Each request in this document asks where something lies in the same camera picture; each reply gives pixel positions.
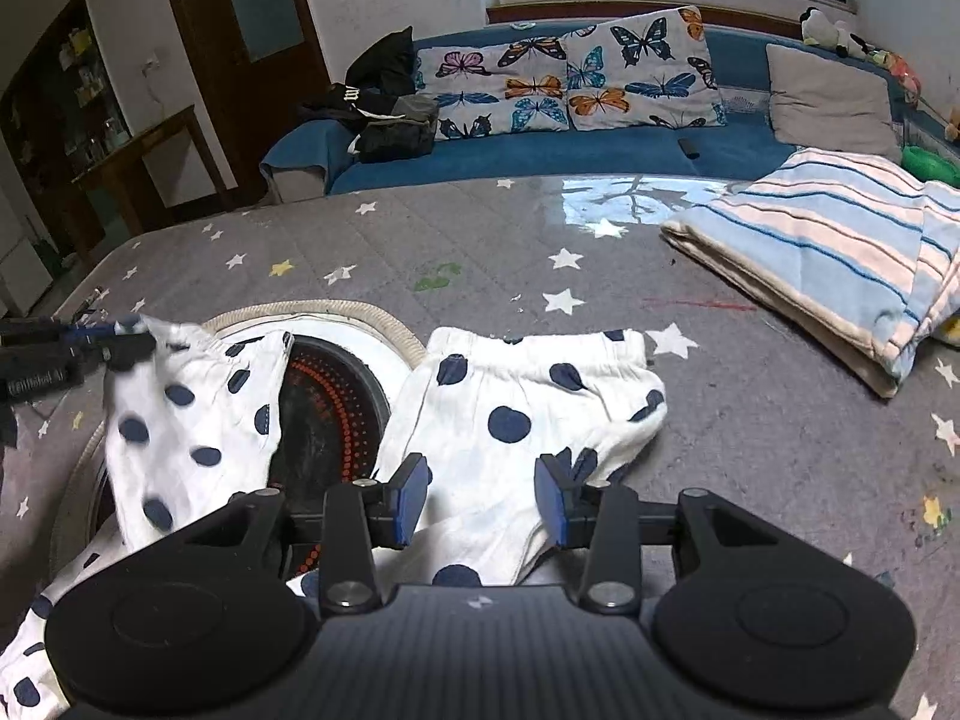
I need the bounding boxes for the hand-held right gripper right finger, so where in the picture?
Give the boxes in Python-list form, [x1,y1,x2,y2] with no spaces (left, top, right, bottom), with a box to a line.
[534,452,781,612]

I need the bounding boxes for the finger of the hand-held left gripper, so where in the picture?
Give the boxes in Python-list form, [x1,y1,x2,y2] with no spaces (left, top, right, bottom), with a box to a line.
[0,317,147,350]
[71,332,156,376]

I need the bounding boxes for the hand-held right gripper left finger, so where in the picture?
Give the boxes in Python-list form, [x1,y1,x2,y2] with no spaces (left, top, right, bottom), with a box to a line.
[184,454,432,614]

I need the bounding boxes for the white polka dot pants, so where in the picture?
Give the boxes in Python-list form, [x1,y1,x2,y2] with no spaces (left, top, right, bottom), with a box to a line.
[0,317,668,720]

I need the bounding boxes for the pile of dark clothes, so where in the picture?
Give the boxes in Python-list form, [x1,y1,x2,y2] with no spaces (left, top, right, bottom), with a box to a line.
[300,26,440,164]

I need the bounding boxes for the white cabinet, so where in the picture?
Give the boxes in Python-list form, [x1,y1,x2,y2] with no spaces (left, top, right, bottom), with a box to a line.
[0,195,53,316]

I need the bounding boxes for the round black induction cooker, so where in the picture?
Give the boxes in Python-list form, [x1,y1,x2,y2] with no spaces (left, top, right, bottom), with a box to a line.
[49,300,430,586]

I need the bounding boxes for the dark wooden side table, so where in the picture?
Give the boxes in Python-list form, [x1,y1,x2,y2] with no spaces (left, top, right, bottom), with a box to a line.
[71,105,230,237]

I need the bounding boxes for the grey star-print tablecloth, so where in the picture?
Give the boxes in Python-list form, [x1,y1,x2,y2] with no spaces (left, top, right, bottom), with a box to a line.
[0,172,960,720]

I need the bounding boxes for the dark wooden display cabinet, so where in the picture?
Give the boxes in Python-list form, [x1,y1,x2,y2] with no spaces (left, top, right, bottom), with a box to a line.
[0,0,132,263]

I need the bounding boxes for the blue sofa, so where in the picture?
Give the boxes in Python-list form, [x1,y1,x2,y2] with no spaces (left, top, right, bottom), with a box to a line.
[260,21,960,203]

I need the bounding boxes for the dark wooden door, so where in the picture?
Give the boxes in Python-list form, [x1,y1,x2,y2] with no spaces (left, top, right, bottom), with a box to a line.
[155,0,331,188]

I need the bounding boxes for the striped folded blanket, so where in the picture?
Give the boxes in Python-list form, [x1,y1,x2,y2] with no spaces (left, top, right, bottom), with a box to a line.
[660,148,960,398]

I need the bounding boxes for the butterfly print pillow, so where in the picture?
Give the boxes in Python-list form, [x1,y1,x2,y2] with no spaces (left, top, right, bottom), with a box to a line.
[562,5,727,132]
[415,36,571,141]

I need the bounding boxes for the grey pillow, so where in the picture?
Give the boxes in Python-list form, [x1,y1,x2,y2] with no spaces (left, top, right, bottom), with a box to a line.
[765,43,901,162]

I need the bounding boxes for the black and white plush toy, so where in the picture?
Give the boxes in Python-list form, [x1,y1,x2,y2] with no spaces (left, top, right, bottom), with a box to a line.
[801,7,871,59]

